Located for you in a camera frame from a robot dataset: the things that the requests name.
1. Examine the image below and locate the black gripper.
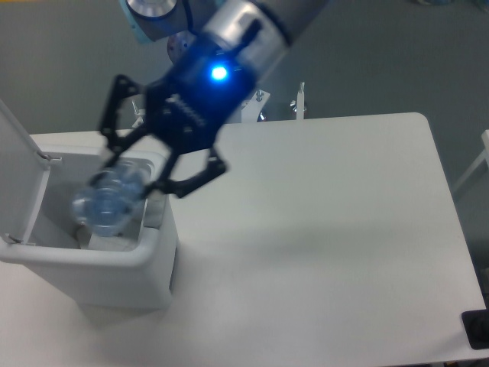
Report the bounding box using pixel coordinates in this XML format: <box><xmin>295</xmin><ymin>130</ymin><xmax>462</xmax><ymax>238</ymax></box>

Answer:
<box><xmin>89</xmin><ymin>30</ymin><xmax>258</xmax><ymax>199</ymax></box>

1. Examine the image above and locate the clear plastic water bottle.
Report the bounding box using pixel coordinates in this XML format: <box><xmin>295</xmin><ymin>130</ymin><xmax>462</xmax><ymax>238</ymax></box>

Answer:
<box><xmin>71</xmin><ymin>160</ymin><xmax>151</xmax><ymax>237</ymax></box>

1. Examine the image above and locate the white plastic wrapper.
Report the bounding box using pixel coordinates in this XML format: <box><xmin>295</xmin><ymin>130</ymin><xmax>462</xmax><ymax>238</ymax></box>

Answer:
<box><xmin>90</xmin><ymin>232</ymin><xmax>138</xmax><ymax>252</ymax></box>

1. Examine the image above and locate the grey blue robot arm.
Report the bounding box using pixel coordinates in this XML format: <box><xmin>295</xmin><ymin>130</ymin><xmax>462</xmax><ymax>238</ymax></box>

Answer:
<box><xmin>100</xmin><ymin>1</ymin><xmax>326</xmax><ymax>198</ymax></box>

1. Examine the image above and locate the white trash inside can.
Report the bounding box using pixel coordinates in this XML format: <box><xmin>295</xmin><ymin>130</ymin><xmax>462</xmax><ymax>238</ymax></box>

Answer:
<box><xmin>75</xmin><ymin>226</ymin><xmax>92</xmax><ymax>250</ymax></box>

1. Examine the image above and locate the white trash can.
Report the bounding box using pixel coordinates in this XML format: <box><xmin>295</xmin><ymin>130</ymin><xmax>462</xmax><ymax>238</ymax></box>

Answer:
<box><xmin>1</xmin><ymin>145</ymin><xmax>179</xmax><ymax>310</ymax></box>

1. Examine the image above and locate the white trash can lid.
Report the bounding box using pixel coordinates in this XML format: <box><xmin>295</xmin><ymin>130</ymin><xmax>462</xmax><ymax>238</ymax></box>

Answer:
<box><xmin>1</xmin><ymin>103</ymin><xmax>63</xmax><ymax>244</ymax></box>

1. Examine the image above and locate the black device at table edge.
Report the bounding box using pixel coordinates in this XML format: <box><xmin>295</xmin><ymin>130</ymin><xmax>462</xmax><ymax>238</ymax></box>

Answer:
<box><xmin>461</xmin><ymin>309</ymin><xmax>488</xmax><ymax>350</ymax></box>

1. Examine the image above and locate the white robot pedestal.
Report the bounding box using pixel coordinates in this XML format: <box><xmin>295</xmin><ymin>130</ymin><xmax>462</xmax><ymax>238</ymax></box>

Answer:
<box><xmin>131</xmin><ymin>30</ymin><xmax>309</xmax><ymax>129</ymax></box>

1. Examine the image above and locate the white frame at right edge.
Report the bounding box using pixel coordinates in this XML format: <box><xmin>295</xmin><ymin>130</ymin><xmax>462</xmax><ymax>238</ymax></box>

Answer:
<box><xmin>452</xmin><ymin>130</ymin><xmax>488</xmax><ymax>200</ymax></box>

